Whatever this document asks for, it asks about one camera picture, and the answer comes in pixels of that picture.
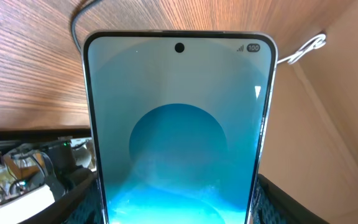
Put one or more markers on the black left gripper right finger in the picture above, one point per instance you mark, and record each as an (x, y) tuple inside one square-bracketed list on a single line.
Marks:
[(272, 205)]

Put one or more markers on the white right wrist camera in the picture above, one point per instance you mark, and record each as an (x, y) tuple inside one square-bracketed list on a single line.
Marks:
[(26, 205)]

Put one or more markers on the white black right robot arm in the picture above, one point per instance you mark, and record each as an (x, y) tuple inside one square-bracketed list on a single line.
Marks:
[(57, 163)]

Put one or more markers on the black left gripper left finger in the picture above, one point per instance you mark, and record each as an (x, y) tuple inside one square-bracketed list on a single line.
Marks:
[(80, 205)]

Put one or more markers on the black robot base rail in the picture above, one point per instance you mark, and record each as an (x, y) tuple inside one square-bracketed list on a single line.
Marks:
[(46, 134)]

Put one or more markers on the blue screen smartphone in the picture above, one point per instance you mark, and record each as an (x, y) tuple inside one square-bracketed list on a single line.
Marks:
[(178, 119)]

